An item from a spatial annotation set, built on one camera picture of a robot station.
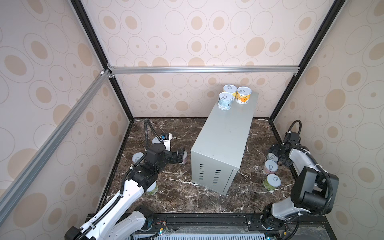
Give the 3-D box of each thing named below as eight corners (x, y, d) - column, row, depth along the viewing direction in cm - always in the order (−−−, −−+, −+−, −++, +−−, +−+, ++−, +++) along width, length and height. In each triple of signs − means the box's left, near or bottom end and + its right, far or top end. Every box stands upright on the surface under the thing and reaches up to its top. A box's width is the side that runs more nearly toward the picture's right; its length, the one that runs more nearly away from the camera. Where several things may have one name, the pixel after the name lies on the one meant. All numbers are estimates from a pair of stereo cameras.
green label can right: (265, 190, 86) (269, 186, 82) (261, 178, 91) (265, 174, 86) (278, 190, 86) (283, 186, 82) (274, 178, 91) (278, 174, 86)
